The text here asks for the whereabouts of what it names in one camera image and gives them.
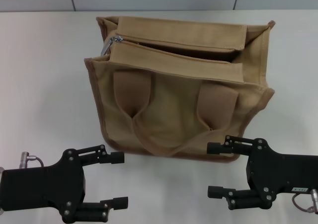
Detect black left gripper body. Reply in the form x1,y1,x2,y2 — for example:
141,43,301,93
0,148,87,224

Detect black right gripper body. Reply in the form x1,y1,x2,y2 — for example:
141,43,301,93
246,138,318,210

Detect khaki canvas food bag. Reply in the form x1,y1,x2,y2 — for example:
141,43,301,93
83,15,276,164

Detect silver metal zipper pull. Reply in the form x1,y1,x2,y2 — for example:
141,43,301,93
100,35,124,56

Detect left wrist cable with connector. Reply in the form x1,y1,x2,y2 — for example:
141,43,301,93
19,151,45,169

